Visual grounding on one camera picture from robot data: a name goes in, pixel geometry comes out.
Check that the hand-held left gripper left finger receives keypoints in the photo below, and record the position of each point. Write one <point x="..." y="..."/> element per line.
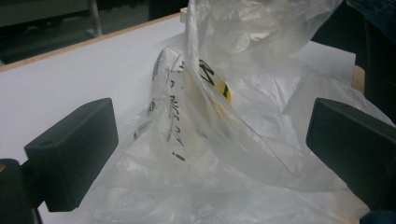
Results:
<point x="73" y="155"/>

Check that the clear plastic bag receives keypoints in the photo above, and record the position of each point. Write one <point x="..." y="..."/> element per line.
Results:
<point x="236" y="140"/>

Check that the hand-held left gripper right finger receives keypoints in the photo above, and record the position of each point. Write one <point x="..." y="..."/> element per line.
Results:
<point x="355" y="149"/>

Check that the white plastic box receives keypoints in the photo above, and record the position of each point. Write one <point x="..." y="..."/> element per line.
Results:
<point x="183" y="15"/>

